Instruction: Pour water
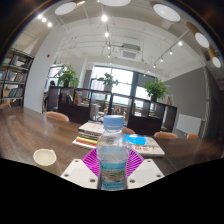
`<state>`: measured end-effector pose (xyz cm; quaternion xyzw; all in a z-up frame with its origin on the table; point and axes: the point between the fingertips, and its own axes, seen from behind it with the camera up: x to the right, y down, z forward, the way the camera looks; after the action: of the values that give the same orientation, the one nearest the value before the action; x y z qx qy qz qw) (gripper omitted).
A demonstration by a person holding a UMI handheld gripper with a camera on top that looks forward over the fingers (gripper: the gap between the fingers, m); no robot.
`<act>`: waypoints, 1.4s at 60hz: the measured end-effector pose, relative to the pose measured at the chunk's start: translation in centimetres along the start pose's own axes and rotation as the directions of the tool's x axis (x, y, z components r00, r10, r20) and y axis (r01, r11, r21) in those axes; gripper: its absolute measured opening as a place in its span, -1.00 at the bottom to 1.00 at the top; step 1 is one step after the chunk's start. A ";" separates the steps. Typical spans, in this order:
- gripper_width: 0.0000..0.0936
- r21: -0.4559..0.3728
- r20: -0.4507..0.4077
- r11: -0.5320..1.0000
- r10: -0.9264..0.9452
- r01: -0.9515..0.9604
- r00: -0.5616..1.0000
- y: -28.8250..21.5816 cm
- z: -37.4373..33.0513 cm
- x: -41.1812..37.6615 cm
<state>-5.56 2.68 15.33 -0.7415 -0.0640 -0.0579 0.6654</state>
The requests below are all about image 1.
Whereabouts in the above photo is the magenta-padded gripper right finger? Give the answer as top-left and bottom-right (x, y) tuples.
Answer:
(126, 148), (166, 191)

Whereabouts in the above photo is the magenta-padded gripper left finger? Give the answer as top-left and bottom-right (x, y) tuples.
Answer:
(60, 148), (101, 191)

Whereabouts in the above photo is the clear blue-capped water bottle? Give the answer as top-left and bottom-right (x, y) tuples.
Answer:
(95, 114), (132, 191)

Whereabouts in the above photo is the cream cylindrical cup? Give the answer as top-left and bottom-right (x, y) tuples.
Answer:
(32, 148), (63, 177)

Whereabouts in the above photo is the group of orange chairs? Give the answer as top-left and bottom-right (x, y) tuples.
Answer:
(0, 102), (200, 141)

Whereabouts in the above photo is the low dark shelf unit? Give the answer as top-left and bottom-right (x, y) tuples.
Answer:
(46, 86), (179, 138)

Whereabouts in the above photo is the white whiteboard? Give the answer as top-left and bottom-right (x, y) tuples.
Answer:
(175, 113), (203, 136)

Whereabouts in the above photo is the green potted plant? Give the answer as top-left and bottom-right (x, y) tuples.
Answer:
(96, 72), (120, 92)
(54, 64), (81, 89)
(143, 77), (170, 103)

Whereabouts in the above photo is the tall dark bookshelf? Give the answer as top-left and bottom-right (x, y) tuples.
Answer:
(0, 47), (36, 108)

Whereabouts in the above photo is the white ceiling air conditioner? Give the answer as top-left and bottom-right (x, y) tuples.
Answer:
(119, 42), (142, 61)

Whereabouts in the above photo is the group of round ceiling lights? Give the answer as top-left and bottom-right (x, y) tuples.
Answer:
(54, 0), (222, 70)

